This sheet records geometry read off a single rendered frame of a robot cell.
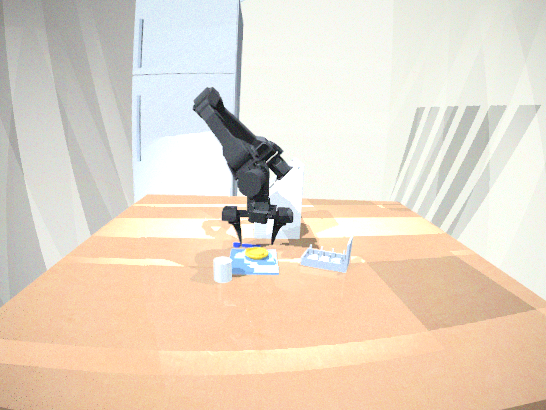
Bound yellow plate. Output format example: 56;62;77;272
244;248;269;259

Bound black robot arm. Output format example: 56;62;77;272
192;86;294;224

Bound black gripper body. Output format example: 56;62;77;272
221;189;294;223

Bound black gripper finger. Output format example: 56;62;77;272
228;217;242;245
271;219;287;245

